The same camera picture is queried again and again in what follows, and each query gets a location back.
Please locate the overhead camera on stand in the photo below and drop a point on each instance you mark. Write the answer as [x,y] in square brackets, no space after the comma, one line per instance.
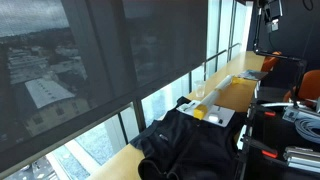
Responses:
[272,11]

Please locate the small white puck device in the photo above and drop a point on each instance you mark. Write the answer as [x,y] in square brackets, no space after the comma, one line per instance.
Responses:
[213,118]

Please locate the white paper sheet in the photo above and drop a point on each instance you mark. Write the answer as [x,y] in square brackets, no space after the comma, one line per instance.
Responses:
[224,114]

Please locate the black clamp upper orange handle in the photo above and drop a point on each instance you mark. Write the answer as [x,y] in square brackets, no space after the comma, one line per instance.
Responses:
[253,108]

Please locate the orange chair near right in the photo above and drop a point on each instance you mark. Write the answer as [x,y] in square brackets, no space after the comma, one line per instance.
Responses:
[310,86]

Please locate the orange chair far back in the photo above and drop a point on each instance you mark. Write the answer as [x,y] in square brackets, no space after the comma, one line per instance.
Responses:
[270,61]

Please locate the white tube with yellow caps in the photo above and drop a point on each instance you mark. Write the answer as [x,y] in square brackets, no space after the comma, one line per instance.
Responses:
[201,110]

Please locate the clear plastic cup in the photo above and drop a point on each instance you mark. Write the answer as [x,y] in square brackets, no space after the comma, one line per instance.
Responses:
[199,88]

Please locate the black zip-up vest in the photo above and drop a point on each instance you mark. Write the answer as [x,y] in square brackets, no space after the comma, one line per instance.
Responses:
[180,147]

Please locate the silver aluminium rail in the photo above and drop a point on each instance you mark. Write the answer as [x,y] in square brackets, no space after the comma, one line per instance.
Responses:
[302,158]

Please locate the orange chair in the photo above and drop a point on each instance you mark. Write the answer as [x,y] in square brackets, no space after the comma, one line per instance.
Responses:
[270,61]
[310,86]

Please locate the black clamp with orange handle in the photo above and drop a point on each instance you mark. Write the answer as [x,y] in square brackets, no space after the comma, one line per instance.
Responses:
[265,150]

